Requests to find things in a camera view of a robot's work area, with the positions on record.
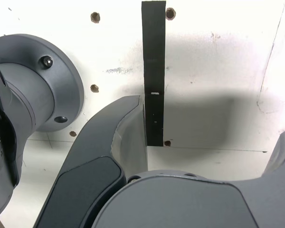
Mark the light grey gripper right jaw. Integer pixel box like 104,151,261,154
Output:
92,125,285,228

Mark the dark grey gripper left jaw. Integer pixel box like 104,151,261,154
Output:
35,95,149,228

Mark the black tape strip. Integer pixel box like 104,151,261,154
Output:
141,0,167,147

